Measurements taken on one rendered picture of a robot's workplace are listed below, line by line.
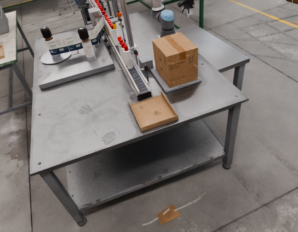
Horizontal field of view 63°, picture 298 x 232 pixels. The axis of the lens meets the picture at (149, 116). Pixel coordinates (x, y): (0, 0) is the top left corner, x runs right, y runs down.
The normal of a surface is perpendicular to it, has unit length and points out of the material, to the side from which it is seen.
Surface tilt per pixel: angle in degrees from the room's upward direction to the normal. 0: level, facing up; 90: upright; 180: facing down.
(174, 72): 90
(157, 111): 0
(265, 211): 0
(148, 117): 0
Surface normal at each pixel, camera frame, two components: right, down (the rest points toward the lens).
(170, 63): 0.33, 0.61
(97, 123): -0.13, -0.72
